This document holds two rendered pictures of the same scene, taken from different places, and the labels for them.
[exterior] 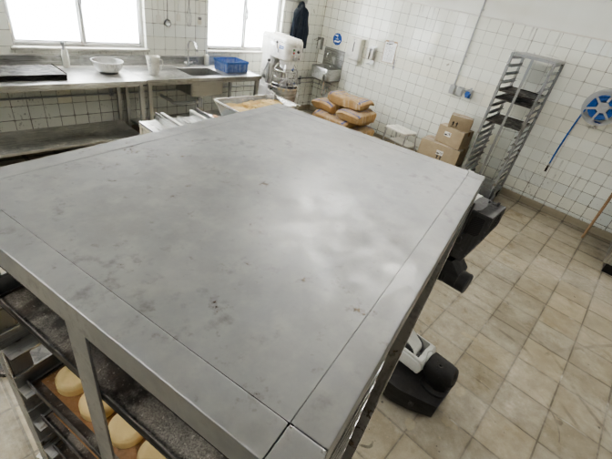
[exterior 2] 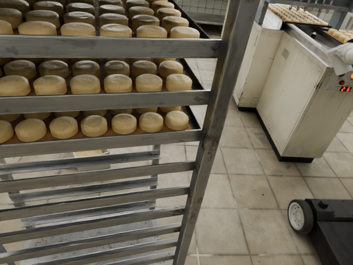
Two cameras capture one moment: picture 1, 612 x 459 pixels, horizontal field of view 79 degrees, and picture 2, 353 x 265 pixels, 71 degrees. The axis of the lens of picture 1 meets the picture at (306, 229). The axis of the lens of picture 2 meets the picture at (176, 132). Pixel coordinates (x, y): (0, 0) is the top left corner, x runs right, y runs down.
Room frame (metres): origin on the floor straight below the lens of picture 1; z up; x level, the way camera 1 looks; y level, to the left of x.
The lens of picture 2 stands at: (0.34, -0.52, 1.37)
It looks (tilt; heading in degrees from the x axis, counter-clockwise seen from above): 39 degrees down; 45
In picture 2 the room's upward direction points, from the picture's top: 8 degrees clockwise
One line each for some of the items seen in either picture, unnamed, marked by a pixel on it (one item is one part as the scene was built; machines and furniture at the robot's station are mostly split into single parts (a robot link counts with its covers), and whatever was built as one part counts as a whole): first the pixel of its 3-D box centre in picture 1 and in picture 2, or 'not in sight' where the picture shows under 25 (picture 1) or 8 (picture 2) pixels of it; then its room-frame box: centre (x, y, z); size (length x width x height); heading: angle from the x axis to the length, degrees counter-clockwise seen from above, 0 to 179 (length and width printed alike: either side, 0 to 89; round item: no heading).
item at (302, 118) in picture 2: not in sight; (301, 95); (2.34, 0.11, 0.45); 0.70 x 0.34 x 0.90; 52
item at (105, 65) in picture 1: (107, 66); not in sight; (4.21, 2.52, 0.94); 0.33 x 0.33 x 0.12
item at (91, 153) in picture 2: not in sight; (88, 151); (0.80, 0.80, 0.08); 0.30 x 0.22 x 0.16; 83
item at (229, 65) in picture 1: (230, 65); not in sight; (5.53, 1.49, 0.95); 0.40 x 0.30 x 0.14; 146
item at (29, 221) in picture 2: not in sight; (92, 212); (0.58, 0.22, 0.24); 0.64 x 0.03 x 0.03; 154
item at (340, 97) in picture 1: (349, 100); not in sight; (6.29, -0.28, 0.62); 0.72 x 0.42 x 0.17; 59
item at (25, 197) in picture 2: not in sight; (89, 189); (0.58, 0.22, 0.42); 0.64 x 0.03 x 0.03; 154
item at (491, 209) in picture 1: (459, 221); not in sight; (1.68, -0.75, 1.20); 0.34 x 0.30 x 0.36; 143
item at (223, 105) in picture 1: (257, 112); not in sight; (2.65, 0.50, 1.25); 0.56 x 0.29 x 0.14; 142
